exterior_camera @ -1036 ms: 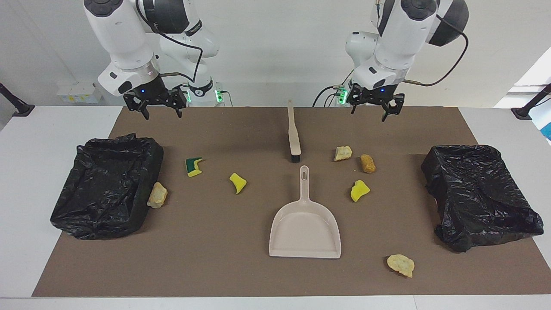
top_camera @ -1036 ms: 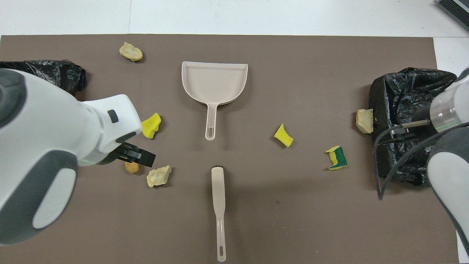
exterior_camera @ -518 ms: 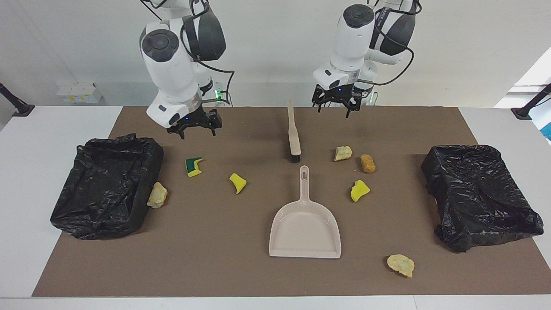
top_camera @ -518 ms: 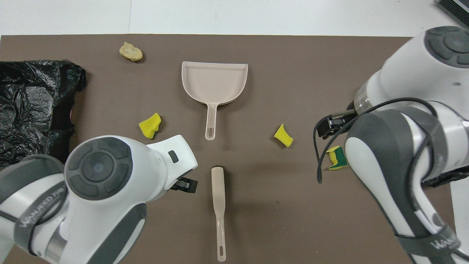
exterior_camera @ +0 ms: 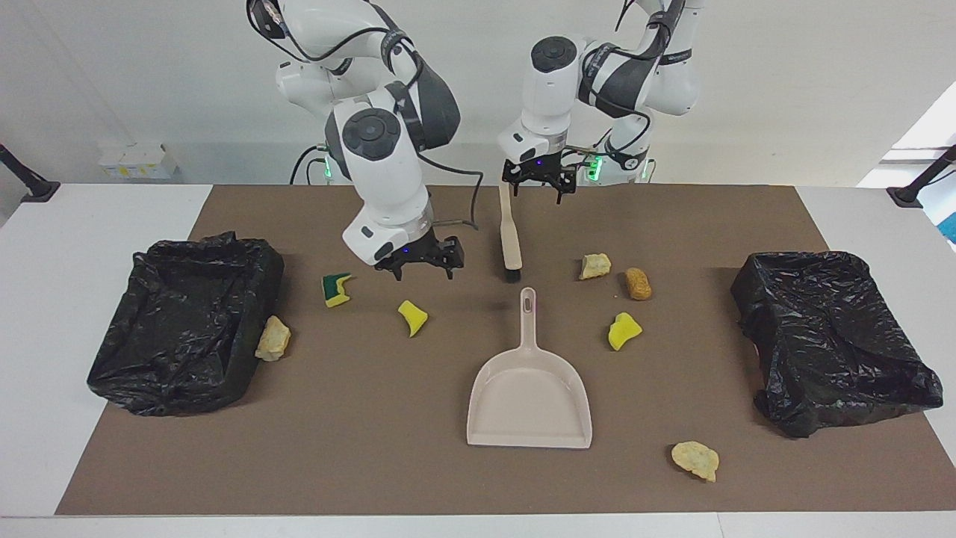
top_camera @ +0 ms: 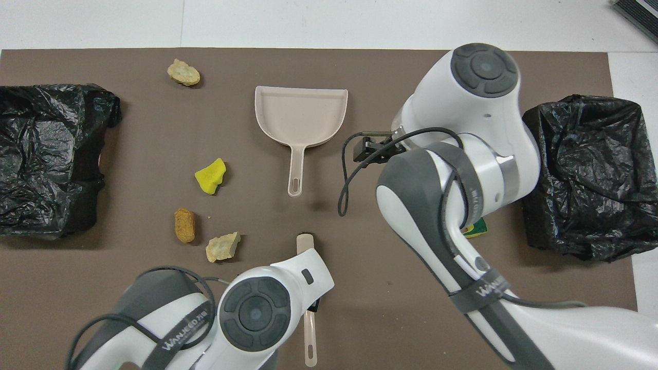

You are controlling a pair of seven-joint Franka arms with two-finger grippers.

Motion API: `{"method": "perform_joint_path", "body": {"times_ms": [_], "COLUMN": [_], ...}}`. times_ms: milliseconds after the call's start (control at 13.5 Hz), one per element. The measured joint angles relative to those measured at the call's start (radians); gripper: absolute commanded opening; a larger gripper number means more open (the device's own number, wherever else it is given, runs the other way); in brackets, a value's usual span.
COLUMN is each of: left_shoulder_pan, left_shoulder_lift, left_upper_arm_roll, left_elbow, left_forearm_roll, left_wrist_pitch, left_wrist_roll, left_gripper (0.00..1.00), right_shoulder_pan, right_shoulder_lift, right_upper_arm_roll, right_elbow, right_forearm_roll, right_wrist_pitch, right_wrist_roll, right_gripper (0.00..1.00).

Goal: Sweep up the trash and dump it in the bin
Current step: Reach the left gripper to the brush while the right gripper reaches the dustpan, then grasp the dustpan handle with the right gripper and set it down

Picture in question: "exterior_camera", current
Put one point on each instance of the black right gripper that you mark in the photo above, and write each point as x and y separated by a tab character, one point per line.
426	250

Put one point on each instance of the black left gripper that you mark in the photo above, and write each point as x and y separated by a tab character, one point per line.
541	168

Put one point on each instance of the beige hand brush black bristles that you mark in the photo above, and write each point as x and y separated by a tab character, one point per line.
510	239

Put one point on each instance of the pale angular sponge chunk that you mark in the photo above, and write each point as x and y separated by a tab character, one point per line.
595	266

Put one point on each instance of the brown bread-like sponge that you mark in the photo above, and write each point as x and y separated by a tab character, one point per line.
638	284

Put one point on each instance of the large yellow sponge piece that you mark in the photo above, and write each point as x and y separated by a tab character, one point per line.
623	332

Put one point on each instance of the beige plastic dustpan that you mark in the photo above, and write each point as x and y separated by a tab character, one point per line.
529	403

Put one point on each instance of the pale oval sponge chunk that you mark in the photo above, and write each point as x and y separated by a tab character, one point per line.
694	459

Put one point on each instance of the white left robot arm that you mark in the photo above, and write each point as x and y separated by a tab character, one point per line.
549	90

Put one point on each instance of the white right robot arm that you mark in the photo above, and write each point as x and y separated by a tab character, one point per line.
381	172

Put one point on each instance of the black bag lined bin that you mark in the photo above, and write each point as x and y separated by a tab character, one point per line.
829	336
187	329

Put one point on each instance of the small yellow sponge piece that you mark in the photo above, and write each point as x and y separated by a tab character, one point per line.
412	317

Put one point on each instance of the yellow green sponge piece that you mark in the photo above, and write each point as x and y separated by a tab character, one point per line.
336	291

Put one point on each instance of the pale tan sponge chunk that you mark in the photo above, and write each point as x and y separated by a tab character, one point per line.
272	340

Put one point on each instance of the brown table mat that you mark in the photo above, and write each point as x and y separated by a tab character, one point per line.
448	478

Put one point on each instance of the small white box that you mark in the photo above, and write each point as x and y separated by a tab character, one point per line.
149	161

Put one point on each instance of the blue object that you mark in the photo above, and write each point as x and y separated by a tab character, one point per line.
950	228

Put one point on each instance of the black camera stand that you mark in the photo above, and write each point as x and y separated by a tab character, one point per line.
30	183
919	187

